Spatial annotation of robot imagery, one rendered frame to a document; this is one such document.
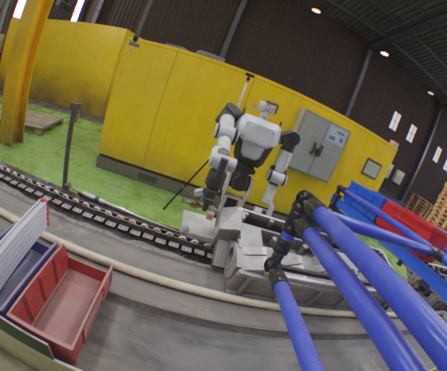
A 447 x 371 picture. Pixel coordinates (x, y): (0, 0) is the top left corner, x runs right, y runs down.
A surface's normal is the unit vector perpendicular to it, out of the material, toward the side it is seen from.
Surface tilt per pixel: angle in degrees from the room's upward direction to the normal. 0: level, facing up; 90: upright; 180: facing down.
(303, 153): 90
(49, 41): 90
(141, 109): 90
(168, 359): 0
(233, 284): 100
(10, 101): 90
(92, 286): 29
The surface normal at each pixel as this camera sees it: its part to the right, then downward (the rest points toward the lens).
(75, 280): 0.31, -0.59
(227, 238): -0.09, 0.62
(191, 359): 0.34, -0.87
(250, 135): -0.08, 0.25
